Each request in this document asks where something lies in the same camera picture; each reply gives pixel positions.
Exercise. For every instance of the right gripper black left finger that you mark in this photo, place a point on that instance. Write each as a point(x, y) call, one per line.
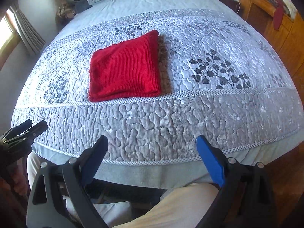
point(46, 206)

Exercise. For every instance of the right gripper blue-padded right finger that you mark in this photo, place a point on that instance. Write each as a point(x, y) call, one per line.
point(245, 197)

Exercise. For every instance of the red knitted sweater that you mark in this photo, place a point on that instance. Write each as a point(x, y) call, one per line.
point(127, 69)

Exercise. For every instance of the dark clothes pile by bed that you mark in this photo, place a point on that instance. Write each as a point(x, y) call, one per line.
point(69, 9)

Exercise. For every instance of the light blue bed sheet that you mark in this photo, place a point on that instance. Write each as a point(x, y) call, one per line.
point(171, 175)

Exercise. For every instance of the person's leg beige trousers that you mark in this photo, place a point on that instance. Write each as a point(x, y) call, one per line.
point(183, 207)

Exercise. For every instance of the white grey quilted bedspread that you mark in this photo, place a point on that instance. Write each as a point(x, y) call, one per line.
point(219, 78)

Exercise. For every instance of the grey curtain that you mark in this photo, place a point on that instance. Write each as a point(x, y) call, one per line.
point(29, 36)

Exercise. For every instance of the wooden dresser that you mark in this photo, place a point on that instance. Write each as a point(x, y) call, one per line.
point(287, 41)

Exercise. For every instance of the dark red cloth on dresser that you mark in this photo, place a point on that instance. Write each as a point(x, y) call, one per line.
point(278, 17)

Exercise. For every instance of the wooden window frame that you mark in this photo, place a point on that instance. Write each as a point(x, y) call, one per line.
point(9, 37)

